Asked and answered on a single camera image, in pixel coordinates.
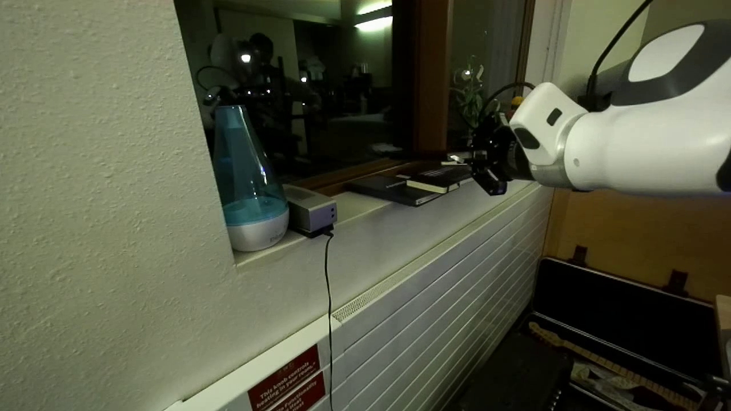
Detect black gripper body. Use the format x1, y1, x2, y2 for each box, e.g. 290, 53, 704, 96
479, 118, 538, 182

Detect black book white pages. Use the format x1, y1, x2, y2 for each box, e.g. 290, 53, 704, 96
437, 166, 479, 186
404, 170, 459, 196

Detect large dark flat book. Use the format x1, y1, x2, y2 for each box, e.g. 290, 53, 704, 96
345, 176, 443, 210

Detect green potted plant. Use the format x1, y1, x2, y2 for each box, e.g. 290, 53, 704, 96
446, 62, 492, 152

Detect white slatted radiator cover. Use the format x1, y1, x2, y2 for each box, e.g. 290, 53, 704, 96
167, 179, 563, 411

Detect tan wooden board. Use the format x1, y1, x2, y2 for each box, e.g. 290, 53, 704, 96
541, 184, 731, 303

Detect light wooden strip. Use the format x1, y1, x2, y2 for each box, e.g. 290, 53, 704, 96
527, 317, 711, 411

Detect small grey metal box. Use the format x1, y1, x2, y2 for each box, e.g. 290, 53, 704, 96
281, 182, 340, 238

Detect black long case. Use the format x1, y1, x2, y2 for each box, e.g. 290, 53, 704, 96
527, 256, 731, 384

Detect blue flask-shaped humidifier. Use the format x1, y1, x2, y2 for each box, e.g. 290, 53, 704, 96
203, 97, 293, 253

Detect beige block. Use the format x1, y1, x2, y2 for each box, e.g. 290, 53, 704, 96
714, 291, 731, 376

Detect dark red warning sign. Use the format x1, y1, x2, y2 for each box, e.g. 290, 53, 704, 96
245, 344, 329, 411

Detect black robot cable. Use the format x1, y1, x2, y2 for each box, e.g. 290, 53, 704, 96
586, 0, 659, 110

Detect thin black power cable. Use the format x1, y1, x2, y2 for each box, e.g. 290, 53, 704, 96
320, 225, 339, 411

